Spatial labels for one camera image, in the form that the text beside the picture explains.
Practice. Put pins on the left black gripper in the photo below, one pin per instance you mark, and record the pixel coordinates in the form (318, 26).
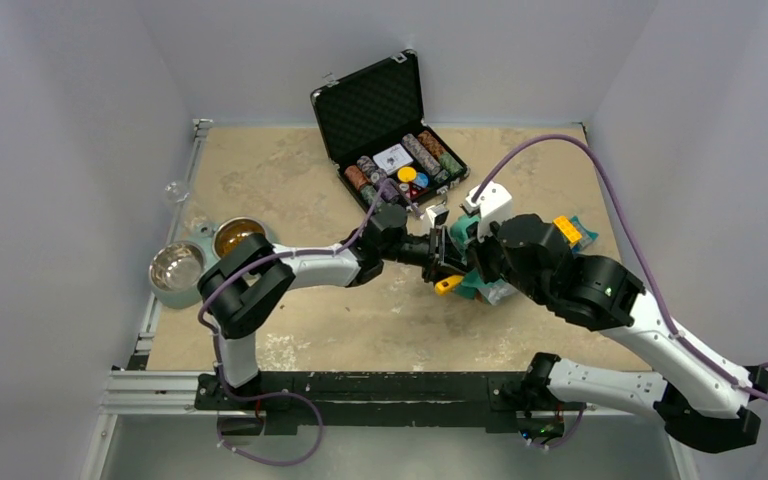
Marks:
(443, 251)

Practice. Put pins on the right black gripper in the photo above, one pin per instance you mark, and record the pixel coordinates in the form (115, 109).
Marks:
(478, 248)

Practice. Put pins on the yellow plastic scoop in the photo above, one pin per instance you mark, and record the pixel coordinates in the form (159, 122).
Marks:
(448, 285)

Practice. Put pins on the green dog food bag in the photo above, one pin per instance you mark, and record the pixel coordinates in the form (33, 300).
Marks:
(479, 282)

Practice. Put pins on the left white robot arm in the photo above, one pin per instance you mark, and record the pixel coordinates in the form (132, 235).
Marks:
(242, 289)

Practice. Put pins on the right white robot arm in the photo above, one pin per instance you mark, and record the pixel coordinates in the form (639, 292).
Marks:
(699, 397)

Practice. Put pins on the green double pet bowl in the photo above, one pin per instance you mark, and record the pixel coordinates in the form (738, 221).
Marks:
(174, 271)

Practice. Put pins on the toy brick block stack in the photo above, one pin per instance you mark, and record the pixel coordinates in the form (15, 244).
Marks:
(578, 237)

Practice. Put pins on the black poker chip case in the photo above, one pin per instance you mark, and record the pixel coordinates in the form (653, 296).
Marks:
(370, 110)

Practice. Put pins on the clear glass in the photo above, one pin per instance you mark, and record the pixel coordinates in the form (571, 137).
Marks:
(176, 193)

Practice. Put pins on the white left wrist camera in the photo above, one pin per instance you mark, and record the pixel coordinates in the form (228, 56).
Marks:
(435, 216)

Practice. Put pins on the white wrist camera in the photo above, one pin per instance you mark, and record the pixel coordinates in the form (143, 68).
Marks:
(493, 203)
(435, 216)

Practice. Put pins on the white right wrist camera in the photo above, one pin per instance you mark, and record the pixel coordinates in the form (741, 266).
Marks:
(493, 203)

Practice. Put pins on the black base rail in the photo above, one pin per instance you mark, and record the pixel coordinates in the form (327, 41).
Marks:
(497, 402)

